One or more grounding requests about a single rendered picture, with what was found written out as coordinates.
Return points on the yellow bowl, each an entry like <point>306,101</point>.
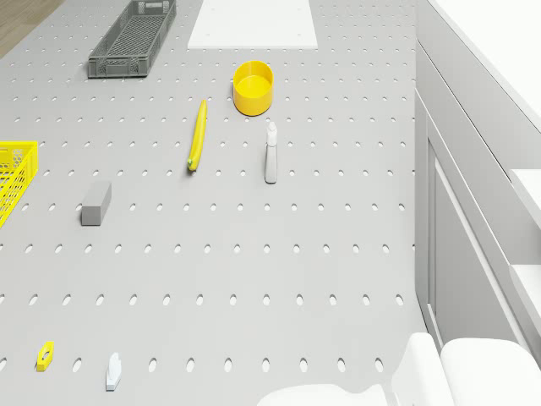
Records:
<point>253,101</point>

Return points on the yellow basket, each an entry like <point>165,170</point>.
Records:
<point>26,169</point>

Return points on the banana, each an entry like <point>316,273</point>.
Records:
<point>198,139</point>

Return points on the grey cube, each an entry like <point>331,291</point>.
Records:
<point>95,209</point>

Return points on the yellow nut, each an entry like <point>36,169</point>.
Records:
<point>42,363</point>

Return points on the white cabinet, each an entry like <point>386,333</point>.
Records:
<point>465,211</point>

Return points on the small white bottle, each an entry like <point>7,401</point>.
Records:
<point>270,165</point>

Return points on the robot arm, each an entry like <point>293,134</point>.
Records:
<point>486,372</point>

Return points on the dark grey basket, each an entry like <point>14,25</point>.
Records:
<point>118,69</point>

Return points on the white board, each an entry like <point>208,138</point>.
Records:
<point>253,25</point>

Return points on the bolt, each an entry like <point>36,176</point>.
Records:
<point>113,374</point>

